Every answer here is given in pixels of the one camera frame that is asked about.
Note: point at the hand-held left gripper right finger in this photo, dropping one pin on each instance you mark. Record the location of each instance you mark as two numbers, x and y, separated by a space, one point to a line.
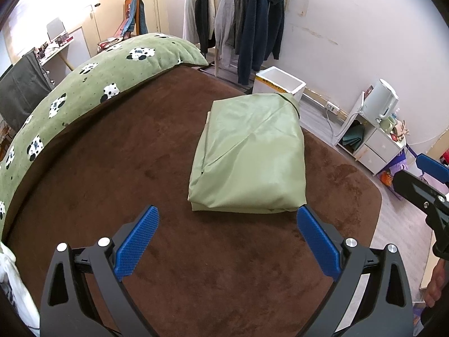
317 242

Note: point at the small grey screen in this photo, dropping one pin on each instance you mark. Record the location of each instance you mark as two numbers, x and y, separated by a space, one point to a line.
55 28

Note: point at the brown bed cover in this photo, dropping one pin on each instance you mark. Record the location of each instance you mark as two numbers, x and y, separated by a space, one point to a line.
140 154

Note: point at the green zip jacket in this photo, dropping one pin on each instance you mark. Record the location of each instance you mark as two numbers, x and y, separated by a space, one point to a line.
245 154

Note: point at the row of hanging clothes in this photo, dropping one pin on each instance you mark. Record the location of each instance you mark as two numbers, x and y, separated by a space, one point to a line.
259 24

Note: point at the white bedside cabinet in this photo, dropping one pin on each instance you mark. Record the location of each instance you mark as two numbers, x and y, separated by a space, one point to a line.
377 144

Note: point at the wooden chair with jeans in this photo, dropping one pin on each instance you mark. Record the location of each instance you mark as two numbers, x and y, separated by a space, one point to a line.
136 14

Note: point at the white foam box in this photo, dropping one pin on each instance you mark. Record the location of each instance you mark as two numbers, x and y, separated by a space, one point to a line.
291 86

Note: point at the person's right hand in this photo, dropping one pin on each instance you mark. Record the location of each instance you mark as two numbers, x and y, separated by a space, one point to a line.
435 284

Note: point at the clutter of small desk things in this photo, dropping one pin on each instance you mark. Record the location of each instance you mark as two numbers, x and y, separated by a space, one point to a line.
59 38

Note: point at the pink folded clothes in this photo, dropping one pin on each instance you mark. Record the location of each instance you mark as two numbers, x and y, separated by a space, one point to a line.
108 44

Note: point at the white and green blanket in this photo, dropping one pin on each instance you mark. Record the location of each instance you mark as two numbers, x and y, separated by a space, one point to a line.
14 281

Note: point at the purple printed bag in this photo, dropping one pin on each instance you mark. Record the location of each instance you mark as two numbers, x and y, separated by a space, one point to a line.
400 161

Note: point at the dark grey covered chair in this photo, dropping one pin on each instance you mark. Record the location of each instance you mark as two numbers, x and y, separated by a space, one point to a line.
24 84

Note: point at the green mug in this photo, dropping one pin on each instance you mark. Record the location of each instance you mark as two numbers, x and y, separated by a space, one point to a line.
386 125

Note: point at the green panda print duvet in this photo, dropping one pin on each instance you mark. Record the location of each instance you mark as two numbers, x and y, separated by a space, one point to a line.
87 77

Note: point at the white electric kettle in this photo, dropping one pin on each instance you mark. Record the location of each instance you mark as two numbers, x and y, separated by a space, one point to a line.
380 98

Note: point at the dark green folded cloth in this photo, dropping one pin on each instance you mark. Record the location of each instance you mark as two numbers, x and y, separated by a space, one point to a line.
352 137

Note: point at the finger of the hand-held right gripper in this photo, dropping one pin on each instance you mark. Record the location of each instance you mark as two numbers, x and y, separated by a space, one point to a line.
417 191
433 168

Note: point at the white power strip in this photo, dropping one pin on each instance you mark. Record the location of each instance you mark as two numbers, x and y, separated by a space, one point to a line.
333 107

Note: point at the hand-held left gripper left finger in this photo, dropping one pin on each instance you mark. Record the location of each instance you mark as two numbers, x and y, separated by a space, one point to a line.
136 242

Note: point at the white desk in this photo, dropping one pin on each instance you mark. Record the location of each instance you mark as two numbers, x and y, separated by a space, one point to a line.
79 45

